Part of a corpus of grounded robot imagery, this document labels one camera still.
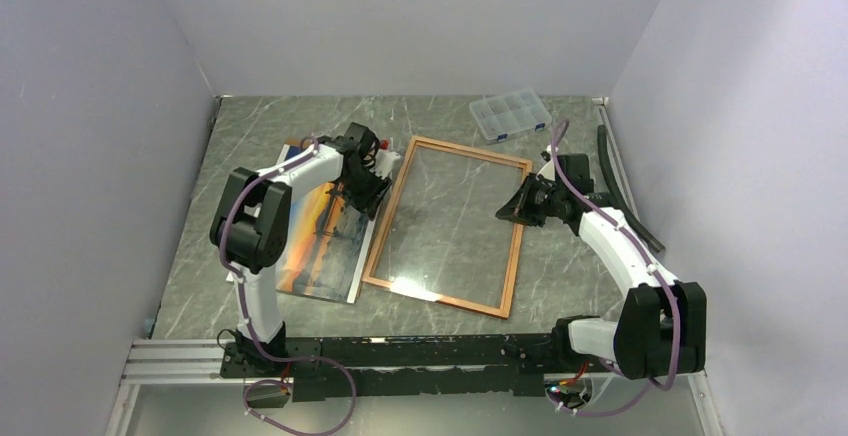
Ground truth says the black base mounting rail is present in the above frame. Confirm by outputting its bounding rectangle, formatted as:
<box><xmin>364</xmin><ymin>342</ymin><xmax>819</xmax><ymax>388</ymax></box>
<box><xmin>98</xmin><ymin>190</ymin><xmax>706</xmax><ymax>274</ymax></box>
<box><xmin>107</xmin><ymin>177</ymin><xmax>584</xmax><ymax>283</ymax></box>
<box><xmin>219</xmin><ymin>333</ymin><xmax>602</xmax><ymax>402</ymax></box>

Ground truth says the black corrugated hose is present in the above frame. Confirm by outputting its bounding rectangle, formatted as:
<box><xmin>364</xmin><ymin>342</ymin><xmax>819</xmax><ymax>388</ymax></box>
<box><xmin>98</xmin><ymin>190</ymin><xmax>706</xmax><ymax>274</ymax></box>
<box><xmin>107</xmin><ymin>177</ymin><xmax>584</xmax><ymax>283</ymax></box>
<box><xmin>596</xmin><ymin>124</ymin><xmax>666</xmax><ymax>252</ymax></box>

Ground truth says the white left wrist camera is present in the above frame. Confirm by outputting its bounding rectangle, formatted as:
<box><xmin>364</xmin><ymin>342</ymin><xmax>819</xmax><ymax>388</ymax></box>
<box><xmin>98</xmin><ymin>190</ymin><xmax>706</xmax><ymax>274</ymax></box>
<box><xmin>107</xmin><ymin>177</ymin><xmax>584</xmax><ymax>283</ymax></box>
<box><xmin>372</xmin><ymin>140</ymin><xmax>404</xmax><ymax>184</ymax></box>

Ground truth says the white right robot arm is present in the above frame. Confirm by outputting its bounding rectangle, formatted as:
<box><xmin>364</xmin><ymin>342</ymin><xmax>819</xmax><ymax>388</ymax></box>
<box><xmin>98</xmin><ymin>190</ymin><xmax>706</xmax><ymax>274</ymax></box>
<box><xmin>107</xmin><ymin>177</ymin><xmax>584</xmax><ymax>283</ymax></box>
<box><xmin>495</xmin><ymin>154</ymin><xmax>707</xmax><ymax>385</ymax></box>

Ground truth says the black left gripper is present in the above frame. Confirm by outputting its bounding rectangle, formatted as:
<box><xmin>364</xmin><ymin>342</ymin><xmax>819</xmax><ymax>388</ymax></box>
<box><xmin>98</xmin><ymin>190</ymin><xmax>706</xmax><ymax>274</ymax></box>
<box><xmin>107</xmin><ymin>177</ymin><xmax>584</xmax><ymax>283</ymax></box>
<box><xmin>341</xmin><ymin>163</ymin><xmax>393</xmax><ymax>221</ymax></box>

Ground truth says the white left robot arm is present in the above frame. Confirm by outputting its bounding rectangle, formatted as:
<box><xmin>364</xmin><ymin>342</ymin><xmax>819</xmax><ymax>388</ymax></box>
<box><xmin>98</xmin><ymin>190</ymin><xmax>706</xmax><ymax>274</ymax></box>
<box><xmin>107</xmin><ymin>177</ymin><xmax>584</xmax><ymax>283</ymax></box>
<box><xmin>209</xmin><ymin>123</ymin><xmax>400</xmax><ymax>376</ymax></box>

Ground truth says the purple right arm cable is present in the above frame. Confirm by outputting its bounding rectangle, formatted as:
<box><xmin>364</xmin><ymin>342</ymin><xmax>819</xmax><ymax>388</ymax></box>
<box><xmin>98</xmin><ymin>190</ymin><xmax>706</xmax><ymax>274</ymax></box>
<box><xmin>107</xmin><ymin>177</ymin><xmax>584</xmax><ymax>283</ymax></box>
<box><xmin>546</xmin><ymin>119</ymin><xmax>684</xmax><ymax>419</ymax></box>

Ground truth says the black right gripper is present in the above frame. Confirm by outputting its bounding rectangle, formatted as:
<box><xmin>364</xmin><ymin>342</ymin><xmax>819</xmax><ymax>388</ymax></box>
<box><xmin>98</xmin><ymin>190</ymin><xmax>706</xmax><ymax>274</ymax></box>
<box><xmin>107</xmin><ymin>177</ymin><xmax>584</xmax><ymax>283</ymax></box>
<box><xmin>496</xmin><ymin>172</ymin><xmax>566</xmax><ymax>227</ymax></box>

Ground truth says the clear plastic organizer box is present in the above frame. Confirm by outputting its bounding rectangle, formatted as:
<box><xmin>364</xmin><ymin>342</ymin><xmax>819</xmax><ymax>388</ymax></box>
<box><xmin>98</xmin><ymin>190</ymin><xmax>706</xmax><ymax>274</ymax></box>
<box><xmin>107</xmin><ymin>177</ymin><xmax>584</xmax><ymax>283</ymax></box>
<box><xmin>469</xmin><ymin>88</ymin><xmax>552</xmax><ymax>144</ymax></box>

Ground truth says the sunset photo print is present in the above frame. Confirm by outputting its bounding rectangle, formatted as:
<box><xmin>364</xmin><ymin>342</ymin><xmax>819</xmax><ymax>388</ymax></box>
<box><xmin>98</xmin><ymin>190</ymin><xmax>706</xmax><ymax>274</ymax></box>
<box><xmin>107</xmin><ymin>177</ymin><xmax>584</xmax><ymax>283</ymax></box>
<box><xmin>262</xmin><ymin>146</ymin><xmax>375</xmax><ymax>304</ymax></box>

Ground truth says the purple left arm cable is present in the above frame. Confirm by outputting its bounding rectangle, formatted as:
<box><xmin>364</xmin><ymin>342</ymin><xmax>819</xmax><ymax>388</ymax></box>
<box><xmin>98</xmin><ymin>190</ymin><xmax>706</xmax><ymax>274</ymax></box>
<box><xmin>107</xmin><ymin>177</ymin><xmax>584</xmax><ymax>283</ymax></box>
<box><xmin>217</xmin><ymin>136</ymin><xmax>357</xmax><ymax>436</ymax></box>

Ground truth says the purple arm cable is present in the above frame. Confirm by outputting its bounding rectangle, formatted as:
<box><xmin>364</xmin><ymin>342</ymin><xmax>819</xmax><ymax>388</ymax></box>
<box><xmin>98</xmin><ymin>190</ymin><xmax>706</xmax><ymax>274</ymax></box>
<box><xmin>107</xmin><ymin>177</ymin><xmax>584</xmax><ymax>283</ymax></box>
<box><xmin>546</xmin><ymin>119</ymin><xmax>684</xmax><ymax>419</ymax></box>
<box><xmin>217</xmin><ymin>136</ymin><xmax>357</xmax><ymax>436</ymax></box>

